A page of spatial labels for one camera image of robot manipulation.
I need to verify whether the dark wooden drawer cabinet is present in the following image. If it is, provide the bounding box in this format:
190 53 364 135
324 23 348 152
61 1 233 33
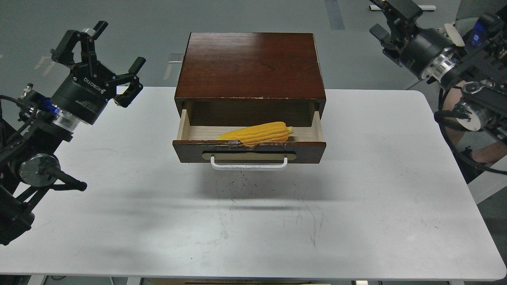
174 32 326 115

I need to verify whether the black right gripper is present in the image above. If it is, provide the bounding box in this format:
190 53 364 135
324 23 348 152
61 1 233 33
369 0 458 81

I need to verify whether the wooden drawer with white handle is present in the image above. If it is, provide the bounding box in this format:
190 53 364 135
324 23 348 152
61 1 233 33
173 100 326 164

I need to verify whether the yellow plastic corn cob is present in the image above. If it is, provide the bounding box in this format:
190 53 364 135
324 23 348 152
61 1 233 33
217 122 294 145

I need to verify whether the grey office chair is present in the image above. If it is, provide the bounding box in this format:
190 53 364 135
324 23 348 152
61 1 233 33
403 0 507 91

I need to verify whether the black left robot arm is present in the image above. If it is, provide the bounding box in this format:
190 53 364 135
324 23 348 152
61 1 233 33
0 21 146 246

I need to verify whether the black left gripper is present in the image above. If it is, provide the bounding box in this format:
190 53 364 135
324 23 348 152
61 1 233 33
50 21 146 126

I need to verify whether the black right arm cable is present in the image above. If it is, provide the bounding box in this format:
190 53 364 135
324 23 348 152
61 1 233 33
434 77 507 175

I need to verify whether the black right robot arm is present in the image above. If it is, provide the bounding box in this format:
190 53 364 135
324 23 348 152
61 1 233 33
370 0 507 144

